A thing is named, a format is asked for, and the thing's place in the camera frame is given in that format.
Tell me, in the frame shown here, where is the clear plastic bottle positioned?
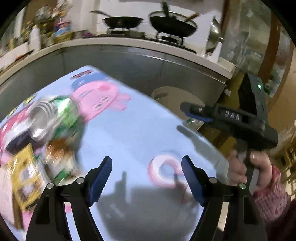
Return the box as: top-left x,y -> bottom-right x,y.
183,118 -> 204,132

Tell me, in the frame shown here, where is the yellow snack wrapper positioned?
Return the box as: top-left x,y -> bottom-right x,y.
7,144 -> 45,211

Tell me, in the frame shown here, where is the pink tape roll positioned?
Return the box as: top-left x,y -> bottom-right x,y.
148,153 -> 187,188

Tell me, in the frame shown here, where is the kitchen counter cabinet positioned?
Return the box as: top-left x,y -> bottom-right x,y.
1,37 -> 235,118

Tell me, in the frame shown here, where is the black gas stove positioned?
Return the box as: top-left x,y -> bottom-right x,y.
97,28 -> 197,53

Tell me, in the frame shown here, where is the cartoon pig tablecloth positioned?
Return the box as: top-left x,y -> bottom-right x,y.
1,66 -> 228,240

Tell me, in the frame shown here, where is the dark blue snack bag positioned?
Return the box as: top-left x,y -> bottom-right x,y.
6,132 -> 31,155

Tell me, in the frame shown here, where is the right hand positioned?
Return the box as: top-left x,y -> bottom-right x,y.
227,148 -> 273,193

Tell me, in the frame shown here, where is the green silver soda can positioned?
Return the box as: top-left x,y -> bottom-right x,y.
29,95 -> 81,143

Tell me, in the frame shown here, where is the black wok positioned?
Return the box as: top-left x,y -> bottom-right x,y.
148,1 -> 200,38

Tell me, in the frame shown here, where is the steel pot lid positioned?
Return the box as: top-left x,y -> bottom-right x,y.
205,18 -> 224,55

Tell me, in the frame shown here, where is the orange clear food bag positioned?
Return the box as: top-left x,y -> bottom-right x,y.
44,140 -> 78,185

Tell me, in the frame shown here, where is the black frying pan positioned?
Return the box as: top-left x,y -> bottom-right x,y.
90,10 -> 144,29

